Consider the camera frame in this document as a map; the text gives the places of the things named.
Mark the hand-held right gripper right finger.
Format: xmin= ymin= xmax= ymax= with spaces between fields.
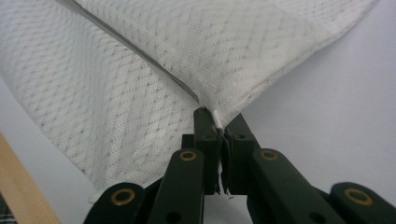
xmin=221 ymin=113 xmax=262 ymax=196

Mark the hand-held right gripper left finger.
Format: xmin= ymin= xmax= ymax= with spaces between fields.
xmin=181 ymin=105 xmax=220 ymax=196

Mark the white mesh cloth with zipper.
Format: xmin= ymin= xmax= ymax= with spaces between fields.
xmin=0 ymin=0 xmax=379 ymax=203

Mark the wooden table edge strip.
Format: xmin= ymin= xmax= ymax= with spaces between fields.
xmin=0 ymin=133 xmax=62 ymax=224

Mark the dark checked cloth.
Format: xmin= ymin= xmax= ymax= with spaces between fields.
xmin=0 ymin=193 xmax=16 ymax=224

